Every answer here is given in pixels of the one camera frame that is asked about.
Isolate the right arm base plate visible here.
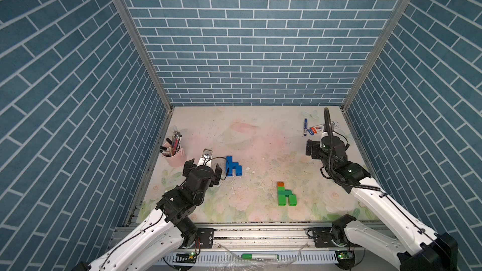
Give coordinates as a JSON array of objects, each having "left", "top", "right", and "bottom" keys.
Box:
[{"left": 306, "top": 227, "right": 337, "bottom": 248}]

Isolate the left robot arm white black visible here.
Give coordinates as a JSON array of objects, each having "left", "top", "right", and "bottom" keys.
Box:
[{"left": 73, "top": 154, "right": 222, "bottom": 270}]

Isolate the aluminium front rail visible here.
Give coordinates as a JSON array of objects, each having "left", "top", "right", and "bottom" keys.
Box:
[{"left": 147, "top": 222, "right": 369, "bottom": 270}]

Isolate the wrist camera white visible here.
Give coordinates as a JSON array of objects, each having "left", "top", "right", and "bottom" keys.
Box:
[
  {"left": 321, "top": 126, "right": 335, "bottom": 139},
  {"left": 197, "top": 149, "right": 213, "bottom": 167}
]

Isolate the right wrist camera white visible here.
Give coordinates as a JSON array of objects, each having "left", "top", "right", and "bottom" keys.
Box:
[{"left": 321, "top": 126, "right": 335, "bottom": 139}]

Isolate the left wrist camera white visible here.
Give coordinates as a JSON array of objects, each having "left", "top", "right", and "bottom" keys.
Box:
[{"left": 197, "top": 149, "right": 213, "bottom": 167}]

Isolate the long green lego brick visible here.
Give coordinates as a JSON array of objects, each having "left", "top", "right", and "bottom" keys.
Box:
[{"left": 278, "top": 190, "right": 293, "bottom": 197}]

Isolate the green lego small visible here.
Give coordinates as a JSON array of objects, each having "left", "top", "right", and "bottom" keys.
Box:
[{"left": 288, "top": 194, "right": 297, "bottom": 207}]

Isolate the blue marker pen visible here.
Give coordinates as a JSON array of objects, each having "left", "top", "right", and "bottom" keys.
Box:
[{"left": 303, "top": 119, "right": 308, "bottom": 136}]

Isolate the white toothpaste tube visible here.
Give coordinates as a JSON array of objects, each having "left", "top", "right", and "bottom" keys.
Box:
[{"left": 308, "top": 121, "right": 340, "bottom": 136}]

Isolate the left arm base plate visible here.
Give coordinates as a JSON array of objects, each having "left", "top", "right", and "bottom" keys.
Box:
[{"left": 197, "top": 228, "right": 215, "bottom": 249}]

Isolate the long blue lego brick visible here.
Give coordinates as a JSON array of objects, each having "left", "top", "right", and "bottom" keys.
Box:
[{"left": 226, "top": 162, "right": 240, "bottom": 172}]

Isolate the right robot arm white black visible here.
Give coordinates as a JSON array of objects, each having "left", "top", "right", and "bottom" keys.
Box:
[{"left": 306, "top": 136, "right": 458, "bottom": 270}]

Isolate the bundle of pens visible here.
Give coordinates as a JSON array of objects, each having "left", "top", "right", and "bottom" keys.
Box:
[{"left": 159, "top": 130, "right": 182, "bottom": 157}]

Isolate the green marker on rail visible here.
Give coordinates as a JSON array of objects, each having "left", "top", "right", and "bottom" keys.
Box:
[{"left": 241, "top": 253, "right": 279, "bottom": 260}]

